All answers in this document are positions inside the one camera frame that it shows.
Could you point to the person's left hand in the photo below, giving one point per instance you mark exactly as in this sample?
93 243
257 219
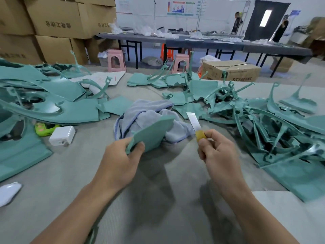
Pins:
118 167

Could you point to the person's right hand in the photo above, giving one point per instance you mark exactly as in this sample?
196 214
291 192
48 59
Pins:
222 160

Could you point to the single green plastic part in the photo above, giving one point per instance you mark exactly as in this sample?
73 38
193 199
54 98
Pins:
150 133

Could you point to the grey-blue wiping cloth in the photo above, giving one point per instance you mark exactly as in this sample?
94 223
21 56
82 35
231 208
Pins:
147 111

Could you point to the brown cardboard box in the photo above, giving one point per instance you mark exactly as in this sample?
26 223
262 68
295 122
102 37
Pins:
229 71

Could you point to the pile of green plastic parts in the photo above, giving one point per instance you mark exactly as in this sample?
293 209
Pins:
51 104

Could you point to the stack of brown cardboard boxes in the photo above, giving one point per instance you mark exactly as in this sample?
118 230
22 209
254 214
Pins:
51 25

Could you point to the person's left forearm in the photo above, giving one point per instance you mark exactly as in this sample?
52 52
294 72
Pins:
76 216

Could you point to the person's right forearm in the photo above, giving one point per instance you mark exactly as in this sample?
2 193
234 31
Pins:
261 221

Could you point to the white power adapter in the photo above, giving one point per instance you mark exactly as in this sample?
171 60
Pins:
62 135

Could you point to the green and yellow gadget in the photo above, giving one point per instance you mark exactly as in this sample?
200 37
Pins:
44 129

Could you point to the white paper sheet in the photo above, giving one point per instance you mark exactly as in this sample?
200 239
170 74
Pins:
99 78

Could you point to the white foam sheet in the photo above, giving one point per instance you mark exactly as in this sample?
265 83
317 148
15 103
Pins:
299 218

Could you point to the pink plastic stool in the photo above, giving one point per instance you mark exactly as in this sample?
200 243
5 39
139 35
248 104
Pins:
116 61
181 63

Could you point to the white oval plastic piece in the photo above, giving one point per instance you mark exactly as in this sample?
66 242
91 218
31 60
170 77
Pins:
8 193

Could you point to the long grey work table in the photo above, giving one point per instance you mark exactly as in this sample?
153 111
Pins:
203 42

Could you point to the orange object under table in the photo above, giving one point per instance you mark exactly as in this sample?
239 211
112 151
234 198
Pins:
167 52

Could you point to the heap of clear plastic bags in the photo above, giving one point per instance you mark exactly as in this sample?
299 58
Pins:
144 30

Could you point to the dark door with window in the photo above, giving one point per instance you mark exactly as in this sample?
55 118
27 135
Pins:
266 20

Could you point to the colourful wall poster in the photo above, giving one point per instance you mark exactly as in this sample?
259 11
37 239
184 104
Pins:
180 7

